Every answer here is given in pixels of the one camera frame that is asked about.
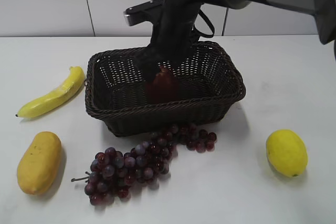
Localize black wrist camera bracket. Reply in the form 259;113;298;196
123;0;163;26

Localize purple grape bunch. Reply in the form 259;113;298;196
82;123;217;206

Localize orange yellow mango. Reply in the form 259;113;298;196
17;131;62;195

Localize dark brown woven basket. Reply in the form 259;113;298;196
85;41;246;137

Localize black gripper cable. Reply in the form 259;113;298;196
193;10;215;38

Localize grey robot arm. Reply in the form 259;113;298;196
134;0;335;82

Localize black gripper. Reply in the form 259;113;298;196
134;0;221;82

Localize yellow banana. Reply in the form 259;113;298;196
15;66;86;119

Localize red apple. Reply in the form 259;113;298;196
145;66;179;104

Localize yellow lemon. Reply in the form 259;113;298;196
266;130;308;177

